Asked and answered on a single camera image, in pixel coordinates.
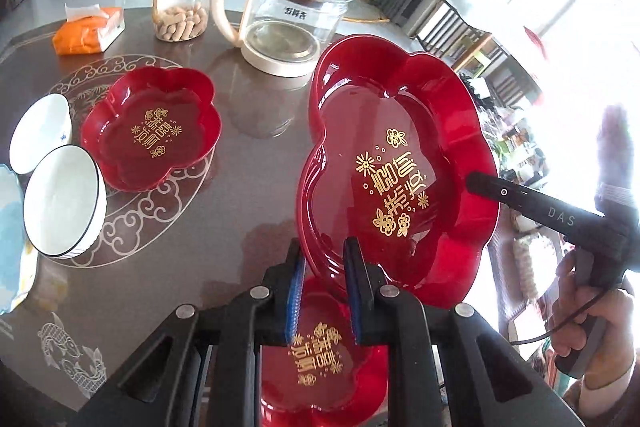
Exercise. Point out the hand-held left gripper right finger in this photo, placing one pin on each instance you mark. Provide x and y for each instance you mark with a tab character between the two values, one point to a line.
356	307

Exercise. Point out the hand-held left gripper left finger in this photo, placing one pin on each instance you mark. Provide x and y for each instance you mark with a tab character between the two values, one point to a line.
296	302

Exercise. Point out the red flower-shaped plate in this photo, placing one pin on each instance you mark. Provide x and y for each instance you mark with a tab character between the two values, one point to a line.
400	132
325	382
150	117

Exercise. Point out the white bowl with black rim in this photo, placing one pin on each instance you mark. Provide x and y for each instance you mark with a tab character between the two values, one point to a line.
60	192

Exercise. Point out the light blue scalloped plate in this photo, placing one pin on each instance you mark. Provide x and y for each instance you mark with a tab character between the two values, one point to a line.
10	232

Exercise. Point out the white bowl with blue print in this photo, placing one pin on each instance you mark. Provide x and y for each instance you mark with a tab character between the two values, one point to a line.
40	132

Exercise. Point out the person's right forearm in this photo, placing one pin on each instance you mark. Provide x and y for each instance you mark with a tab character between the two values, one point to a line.
610	407

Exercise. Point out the person's right hand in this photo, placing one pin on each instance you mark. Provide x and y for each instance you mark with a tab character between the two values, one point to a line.
620	332

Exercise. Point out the dark wooden bench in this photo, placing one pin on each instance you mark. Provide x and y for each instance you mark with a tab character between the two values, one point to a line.
465	42

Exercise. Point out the orange tissue pack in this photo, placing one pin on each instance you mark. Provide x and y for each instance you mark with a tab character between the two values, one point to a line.
85	34

